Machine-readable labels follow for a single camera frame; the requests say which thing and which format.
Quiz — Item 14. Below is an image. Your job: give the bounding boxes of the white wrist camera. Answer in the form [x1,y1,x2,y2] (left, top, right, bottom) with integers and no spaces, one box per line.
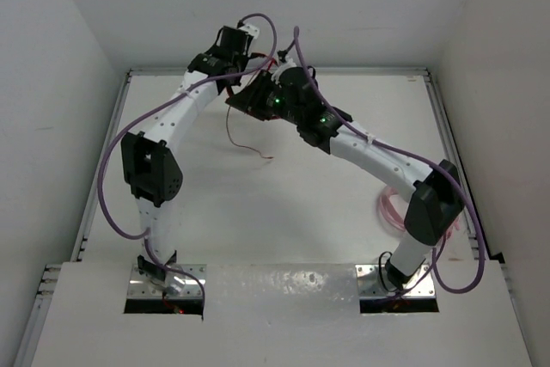
[272,49,296,83]
[237,23,260,40]

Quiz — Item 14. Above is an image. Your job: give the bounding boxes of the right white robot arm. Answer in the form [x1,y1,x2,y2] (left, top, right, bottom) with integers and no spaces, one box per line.
[226,67,464,291]

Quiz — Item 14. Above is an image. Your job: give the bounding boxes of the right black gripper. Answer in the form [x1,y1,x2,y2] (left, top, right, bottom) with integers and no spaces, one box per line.
[229,69,303,125]

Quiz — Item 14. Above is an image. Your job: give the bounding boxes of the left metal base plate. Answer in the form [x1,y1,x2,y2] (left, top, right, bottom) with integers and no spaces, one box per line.
[126,264,206,300]

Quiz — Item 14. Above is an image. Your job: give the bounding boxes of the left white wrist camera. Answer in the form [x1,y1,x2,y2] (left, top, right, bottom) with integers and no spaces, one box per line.
[237,23,260,40]

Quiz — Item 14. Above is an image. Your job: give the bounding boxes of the pink headphones with cable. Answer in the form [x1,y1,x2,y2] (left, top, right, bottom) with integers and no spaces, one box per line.
[376,186,461,237]

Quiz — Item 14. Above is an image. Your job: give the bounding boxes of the red headphones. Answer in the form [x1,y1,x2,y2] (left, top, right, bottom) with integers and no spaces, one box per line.
[225,52,279,104]

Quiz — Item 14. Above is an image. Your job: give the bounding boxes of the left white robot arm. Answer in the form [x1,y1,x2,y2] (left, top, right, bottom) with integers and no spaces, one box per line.
[121,23,260,282]

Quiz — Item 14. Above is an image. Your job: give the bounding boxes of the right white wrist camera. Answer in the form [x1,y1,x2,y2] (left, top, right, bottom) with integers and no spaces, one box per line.
[272,49,296,83]

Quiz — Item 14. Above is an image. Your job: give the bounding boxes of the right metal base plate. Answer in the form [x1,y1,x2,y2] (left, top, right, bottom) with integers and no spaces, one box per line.
[355,264,436,300]

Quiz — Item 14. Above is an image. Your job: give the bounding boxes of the aluminium table frame rail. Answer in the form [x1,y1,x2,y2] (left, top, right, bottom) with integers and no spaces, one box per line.
[12,66,512,367]

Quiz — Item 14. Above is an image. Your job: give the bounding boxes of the metal base plate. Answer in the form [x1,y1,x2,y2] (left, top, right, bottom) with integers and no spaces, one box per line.
[126,264,206,300]
[355,264,436,300]

